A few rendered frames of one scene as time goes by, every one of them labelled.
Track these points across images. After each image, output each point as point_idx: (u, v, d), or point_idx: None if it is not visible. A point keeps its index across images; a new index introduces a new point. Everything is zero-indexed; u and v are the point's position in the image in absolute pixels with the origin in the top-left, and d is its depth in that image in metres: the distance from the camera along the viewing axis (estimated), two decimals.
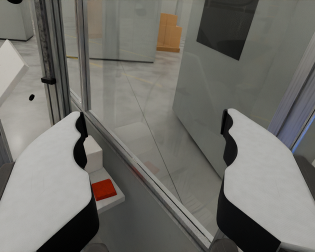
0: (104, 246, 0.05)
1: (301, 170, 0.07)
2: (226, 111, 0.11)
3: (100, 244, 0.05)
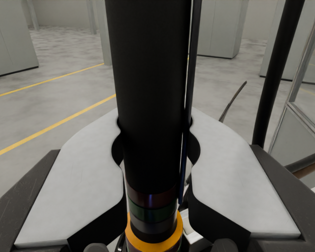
0: (104, 246, 0.05)
1: (258, 159, 0.08)
2: (184, 110, 0.11)
3: (100, 244, 0.05)
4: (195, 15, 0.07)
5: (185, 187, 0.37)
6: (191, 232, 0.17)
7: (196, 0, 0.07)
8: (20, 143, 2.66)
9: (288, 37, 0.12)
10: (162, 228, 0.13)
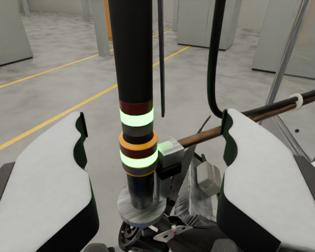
0: (104, 246, 0.05)
1: (301, 170, 0.07)
2: (226, 111, 0.11)
3: (100, 244, 0.05)
4: None
5: None
6: (165, 149, 0.25)
7: None
8: (21, 137, 2.78)
9: (220, 8, 0.19)
10: (142, 132, 0.20)
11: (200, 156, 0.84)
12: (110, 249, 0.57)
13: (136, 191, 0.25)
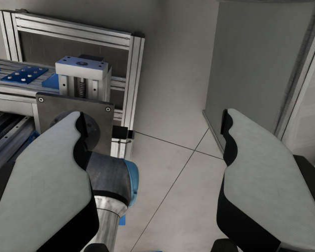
0: (104, 246, 0.05)
1: (301, 170, 0.07)
2: (226, 111, 0.11)
3: (100, 244, 0.05)
4: None
5: None
6: None
7: None
8: None
9: None
10: None
11: None
12: None
13: None
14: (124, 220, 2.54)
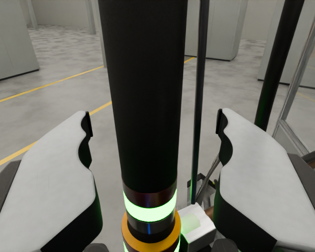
0: (104, 246, 0.05)
1: (295, 168, 0.07)
2: (220, 111, 0.11)
3: (100, 244, 0.05)
4: (203, 5, 0.07)
5: None
6: (189, 231, 0.17)
7: None
8: (23, 150, 2.73)
9: (289, 31, 0.11)
10: (159, 228, 0.13)
11: (213, 183, 0.75)
12: None
13: None
14: None
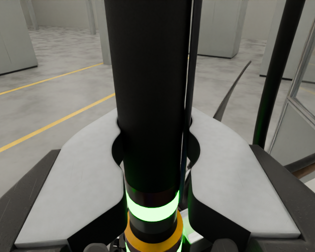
0: (104, 246, 0.05)
1: (257, 158, 0.08)
2: (184, 110, 0.11)
3: (100, 244, 0.05)
4: (196, 7, 0.07)
5: None
6: (191, 232, 0.17)
7: None
8: (18, 141, 2.63)
9: (289, 33, 0.12)
10: (162, 228, 0.13)
11: None
12: None
13: None
14: None
